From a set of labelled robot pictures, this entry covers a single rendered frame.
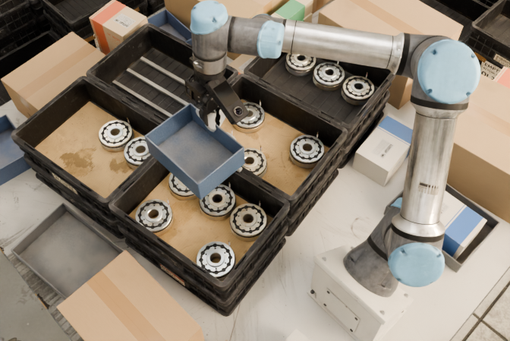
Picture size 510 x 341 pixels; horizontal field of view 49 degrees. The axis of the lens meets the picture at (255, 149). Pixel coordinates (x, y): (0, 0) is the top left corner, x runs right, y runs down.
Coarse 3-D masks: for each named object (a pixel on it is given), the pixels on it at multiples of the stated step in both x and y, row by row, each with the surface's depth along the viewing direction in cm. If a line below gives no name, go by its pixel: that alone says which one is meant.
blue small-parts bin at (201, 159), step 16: (176, 112) 141; (192, 112) 145; (160, 128) 139; (176, 128) 145; (192, 128) 146; (160, 144) 143; (176, 144) 143; (192, 144) 143; (208, 144) 143; (224, 144) 142; (240, 144) 135; (160, 160) 139; (176, 160) 140; (192, 160) 140; (208, 160) 140; (224, 160) 140; (240, 160) 137; (176, 176) 137; (192, 176) 138; (208, 176) 130; (224, 176) 136; (208, 192) 135
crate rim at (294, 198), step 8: (232, 80) 175; (248, 80) 175; (256, 80) 175; (264, 88) 173; (280, 96) 171; (296, 104) 170; (312, 112) 167; (320, 120) 166; (328, 120) 165; (336, 128) 164; (344, 128) 163; (344, 136) 162; (336, 144) 160; (328, 152) 158; (320, 160) 157; (328, 160) 159; (320, 168) 156; (256, 176) 154; (312, 176) 154; (264, 184) 152; (304, 184) 152; (280, 192) 151; (296, 192) 151; (288, 200) 150; (296, 200) 151
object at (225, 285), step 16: (240, 176) 154; (272, 192) 151; (112, 208) 148; (288, 208) 149; (128, 224) 148; (272, 224) 145; (160, 240) 143; (256, 240) 143; (176, 256) 140; (240, 272) 140; (224, 288) 136
